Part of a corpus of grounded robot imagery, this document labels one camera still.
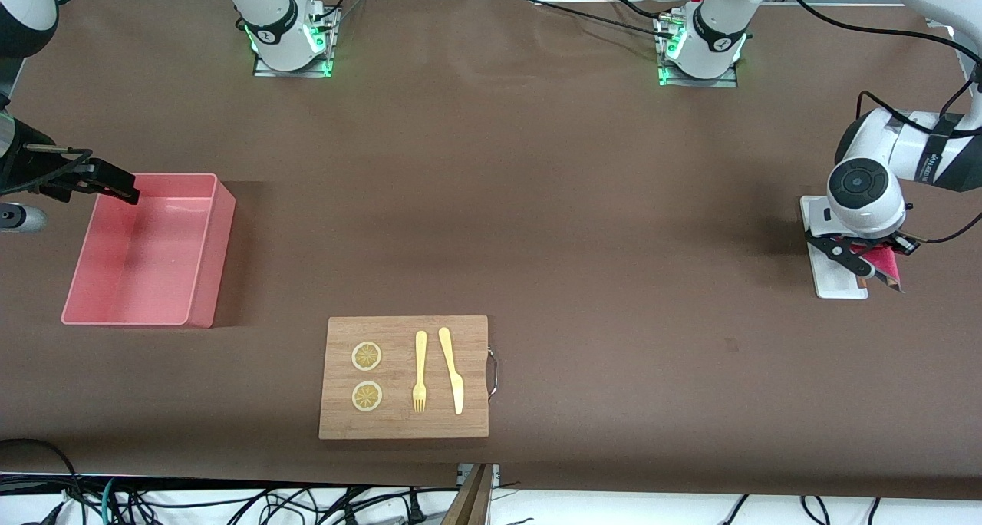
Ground red and grey cloth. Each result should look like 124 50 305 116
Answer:
848 243 905 293

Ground white rectangular tray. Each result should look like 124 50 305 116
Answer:
800 195 869 300

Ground pink plastic bin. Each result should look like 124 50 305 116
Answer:
61 173 237 329

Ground yellow plastic fork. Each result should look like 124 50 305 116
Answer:
412 330 428 414

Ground wooden cutting board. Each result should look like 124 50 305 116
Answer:
318 315 490 441

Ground yellow plastic knife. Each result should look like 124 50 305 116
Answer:
438 326 465 416

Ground brown wooden plank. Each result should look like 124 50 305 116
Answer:
441 464 496 525

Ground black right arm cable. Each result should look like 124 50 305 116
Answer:
0 145 94 197

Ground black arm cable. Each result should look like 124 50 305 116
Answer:
781 0 982 243
0 145 94 197

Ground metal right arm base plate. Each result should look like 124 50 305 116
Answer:
253 53 334 78

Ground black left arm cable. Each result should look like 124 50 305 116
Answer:
781 0 982 243

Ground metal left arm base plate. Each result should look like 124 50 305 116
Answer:
658 68 739 88

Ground black looped floor cable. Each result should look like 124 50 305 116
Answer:
0 437 79 525

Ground black cable on table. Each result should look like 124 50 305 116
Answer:
514 0 677 39

